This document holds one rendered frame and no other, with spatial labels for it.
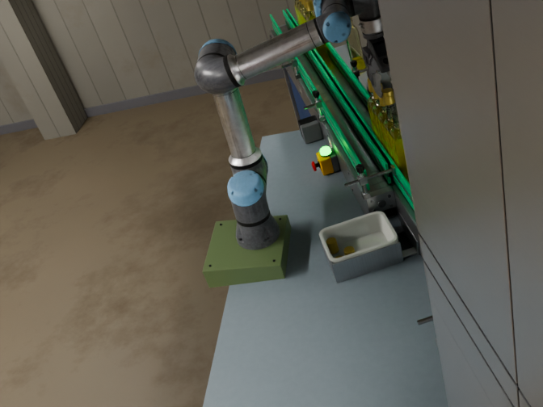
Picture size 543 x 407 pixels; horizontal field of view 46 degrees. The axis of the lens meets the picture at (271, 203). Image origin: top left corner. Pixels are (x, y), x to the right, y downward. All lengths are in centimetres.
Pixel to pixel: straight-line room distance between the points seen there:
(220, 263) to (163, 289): 138
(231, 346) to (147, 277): 172
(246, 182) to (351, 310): 52
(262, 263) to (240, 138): 41
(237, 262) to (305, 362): 46
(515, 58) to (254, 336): 151
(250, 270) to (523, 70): 162
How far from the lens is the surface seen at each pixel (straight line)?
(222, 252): 218
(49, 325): 368
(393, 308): 192
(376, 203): 213
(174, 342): 317
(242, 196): 204
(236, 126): 208
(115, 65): 552
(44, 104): 558
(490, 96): 64
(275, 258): 209
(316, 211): 234
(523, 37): 55
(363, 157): 233
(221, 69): 185
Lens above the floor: 213
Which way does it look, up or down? 34 degrees down
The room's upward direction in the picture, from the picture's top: 18 degrees counter-clockwise
